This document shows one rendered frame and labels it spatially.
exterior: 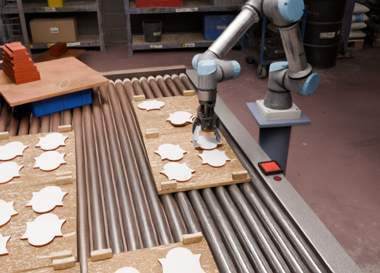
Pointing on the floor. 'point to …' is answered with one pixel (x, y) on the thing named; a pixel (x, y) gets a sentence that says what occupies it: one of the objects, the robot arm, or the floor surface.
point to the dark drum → (323, 27)
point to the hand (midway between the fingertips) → (206, 142)
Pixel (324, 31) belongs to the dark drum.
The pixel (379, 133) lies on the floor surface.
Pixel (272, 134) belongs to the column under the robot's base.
